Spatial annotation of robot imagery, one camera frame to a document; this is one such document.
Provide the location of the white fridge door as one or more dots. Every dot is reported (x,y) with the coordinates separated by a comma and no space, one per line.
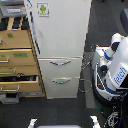
(63,32)

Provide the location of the white robot base edge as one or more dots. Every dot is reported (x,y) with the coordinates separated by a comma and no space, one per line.
(95,121)

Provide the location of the upper fridge drawer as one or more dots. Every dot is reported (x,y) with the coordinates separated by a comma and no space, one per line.
(60,68)

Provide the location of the fridge drawer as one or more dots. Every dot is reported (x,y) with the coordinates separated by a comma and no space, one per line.
(61,88)
(60,68)

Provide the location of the lower fridge drawer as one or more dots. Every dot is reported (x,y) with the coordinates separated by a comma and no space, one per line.
(61,88)

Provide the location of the white refrigerator body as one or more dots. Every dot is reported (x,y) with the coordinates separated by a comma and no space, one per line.
(59,29)

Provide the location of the wooden drawer cabinet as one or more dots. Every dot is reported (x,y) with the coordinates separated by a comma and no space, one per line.
(19,68)

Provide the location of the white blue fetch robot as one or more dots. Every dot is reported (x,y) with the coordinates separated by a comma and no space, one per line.
(110,70)

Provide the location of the green android sticker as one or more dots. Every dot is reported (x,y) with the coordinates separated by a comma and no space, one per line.
(43,9)

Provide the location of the grey box on cabinet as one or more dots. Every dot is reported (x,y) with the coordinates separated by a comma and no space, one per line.
(13,11)

